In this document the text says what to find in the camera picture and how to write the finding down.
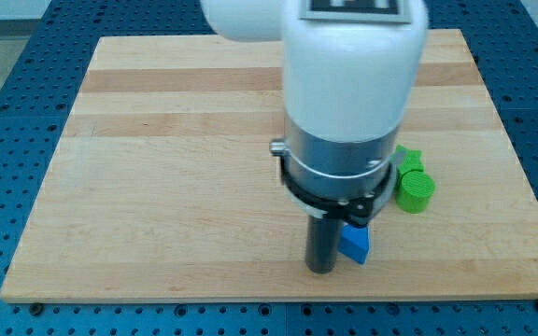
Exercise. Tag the blue triangular block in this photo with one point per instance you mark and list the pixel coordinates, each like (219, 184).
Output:
(355, 243)

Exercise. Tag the green cylinder block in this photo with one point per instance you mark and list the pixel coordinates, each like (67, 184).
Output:
(415, 192)

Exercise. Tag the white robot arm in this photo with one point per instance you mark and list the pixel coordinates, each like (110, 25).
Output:
(348, 69)

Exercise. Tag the green star block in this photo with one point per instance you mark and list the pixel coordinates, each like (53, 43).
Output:
(407, 160)

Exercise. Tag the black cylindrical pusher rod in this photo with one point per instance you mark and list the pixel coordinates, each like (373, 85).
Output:
(322, 241)

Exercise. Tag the wooden board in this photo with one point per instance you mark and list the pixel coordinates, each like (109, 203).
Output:
(162, 188)

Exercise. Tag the fiducial marker tag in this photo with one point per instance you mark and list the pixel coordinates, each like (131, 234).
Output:
(365, 11)

